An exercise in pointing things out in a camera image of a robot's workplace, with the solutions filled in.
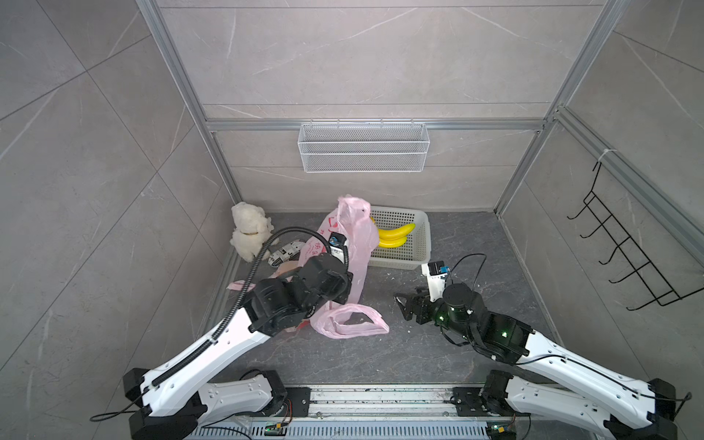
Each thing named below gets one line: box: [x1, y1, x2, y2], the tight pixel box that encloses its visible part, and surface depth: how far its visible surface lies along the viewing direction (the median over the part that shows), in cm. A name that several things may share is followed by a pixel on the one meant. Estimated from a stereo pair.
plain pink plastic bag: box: [310, 195, 390, 340], surface depth 65 cm
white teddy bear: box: [229, 201, 280, 263], surface depth 97 cm
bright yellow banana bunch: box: [370, 216, 417, 249], surface depth 105 cm
